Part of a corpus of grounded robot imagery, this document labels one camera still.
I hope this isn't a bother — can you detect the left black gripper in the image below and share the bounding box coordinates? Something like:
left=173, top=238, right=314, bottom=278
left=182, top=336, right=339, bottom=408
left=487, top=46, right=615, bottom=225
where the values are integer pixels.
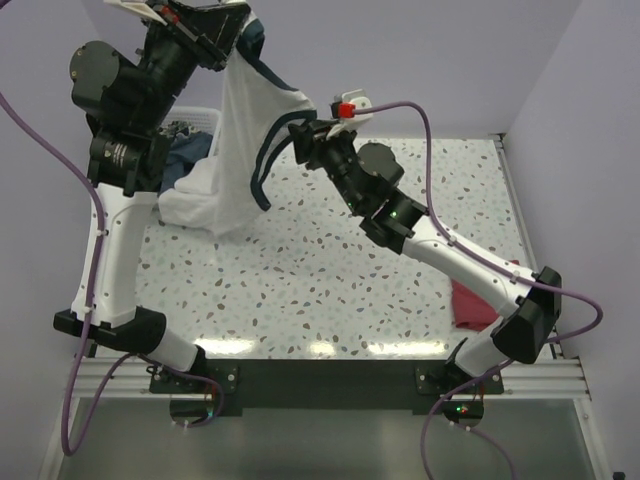
left=133, top=0, right=251, bottom=131

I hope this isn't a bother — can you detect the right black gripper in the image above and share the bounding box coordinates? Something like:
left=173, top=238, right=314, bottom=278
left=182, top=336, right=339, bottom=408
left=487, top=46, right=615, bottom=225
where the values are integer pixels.
left=289, top=119, right=365, bottom=214

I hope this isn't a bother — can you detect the white tank top navy trim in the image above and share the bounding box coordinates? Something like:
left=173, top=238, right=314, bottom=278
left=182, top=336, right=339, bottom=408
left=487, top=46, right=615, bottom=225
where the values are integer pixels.
left=158, top=15, right=317, bottom=235

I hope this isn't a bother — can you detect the red tank top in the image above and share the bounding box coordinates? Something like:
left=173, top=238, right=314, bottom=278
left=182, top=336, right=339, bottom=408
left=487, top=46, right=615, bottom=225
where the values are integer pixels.
left=451, top=280, right=499, bottom=332

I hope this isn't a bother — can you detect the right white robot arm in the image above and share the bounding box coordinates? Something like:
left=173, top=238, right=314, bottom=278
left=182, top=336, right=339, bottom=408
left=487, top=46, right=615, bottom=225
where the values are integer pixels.
left=288, top=120, right=562, bottom=393

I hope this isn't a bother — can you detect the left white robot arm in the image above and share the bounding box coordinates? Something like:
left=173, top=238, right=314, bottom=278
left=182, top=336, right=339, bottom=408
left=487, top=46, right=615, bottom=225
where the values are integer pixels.
left=53, top=1, right=251, bottom=392

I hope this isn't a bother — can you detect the patterned tank top in basket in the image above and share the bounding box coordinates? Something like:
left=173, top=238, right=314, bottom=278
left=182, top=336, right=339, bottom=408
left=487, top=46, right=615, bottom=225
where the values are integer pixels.
left=159, top=120, right=194, bottom=141

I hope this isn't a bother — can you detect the blue denim tank top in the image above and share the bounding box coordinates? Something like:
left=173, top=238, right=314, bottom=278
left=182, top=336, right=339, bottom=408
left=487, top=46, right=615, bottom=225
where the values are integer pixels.
left=159, top=131, right=213, bottom=194

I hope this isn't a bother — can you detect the white plastic basket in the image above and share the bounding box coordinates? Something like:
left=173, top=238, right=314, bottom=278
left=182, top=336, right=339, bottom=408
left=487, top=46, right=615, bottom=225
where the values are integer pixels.
left=162, top=106, right=221, bottom=157

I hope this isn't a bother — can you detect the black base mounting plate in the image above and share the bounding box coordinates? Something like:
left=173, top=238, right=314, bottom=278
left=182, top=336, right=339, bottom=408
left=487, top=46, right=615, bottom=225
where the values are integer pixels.
left=148, top=357, right=504, bottom=419

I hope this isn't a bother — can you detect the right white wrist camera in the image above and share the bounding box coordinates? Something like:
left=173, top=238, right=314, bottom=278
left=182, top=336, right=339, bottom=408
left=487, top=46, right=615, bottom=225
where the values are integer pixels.
left=329, top=89, right=373, bottom=137

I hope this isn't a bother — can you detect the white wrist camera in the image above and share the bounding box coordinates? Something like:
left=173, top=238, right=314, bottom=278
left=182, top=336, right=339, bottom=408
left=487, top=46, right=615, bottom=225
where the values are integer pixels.
left=103, top=0, right=166, bottom=25
left=329, top=89, right=373, bottom=137

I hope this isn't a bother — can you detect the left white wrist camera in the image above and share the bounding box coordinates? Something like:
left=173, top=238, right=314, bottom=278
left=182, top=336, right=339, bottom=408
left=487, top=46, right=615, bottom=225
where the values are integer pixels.
left=103, top=0, right=166, bottom=25

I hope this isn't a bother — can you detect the aluminium front rail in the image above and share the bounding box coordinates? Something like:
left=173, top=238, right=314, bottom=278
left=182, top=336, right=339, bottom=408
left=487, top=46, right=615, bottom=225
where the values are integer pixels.
left=73, top=358, right=151, bottom=399

